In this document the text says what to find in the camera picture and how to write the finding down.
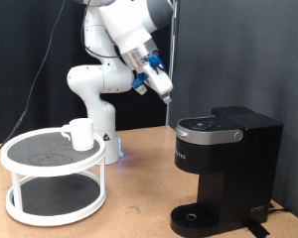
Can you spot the vertical metal pole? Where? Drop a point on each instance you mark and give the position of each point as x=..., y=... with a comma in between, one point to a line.
x=168, y=115

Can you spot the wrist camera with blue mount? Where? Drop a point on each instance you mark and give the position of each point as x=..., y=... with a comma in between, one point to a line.
x=139, y=84

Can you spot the black Keurig coffee machine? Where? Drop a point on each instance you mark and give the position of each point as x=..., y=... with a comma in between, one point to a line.
x=238, y=181

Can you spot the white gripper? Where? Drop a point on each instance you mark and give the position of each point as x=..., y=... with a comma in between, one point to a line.
x=159, y=81

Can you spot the black backdrop curtain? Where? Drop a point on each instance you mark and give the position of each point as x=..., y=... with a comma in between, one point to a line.
x=10, y=49

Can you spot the clear water reservoir tank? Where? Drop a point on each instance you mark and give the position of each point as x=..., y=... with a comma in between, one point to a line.
x=231, y=110

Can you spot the white two-tier turntable stand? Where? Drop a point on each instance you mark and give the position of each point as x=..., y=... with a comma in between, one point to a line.
x=46, y=155

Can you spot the grey partition panel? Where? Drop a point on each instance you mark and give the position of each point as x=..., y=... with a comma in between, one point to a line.
x=281, y=82

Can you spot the white ceramic mug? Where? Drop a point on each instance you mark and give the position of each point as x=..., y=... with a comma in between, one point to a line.
x=82, y=135

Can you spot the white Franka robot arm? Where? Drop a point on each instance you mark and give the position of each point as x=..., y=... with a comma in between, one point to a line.
x=99, y=79

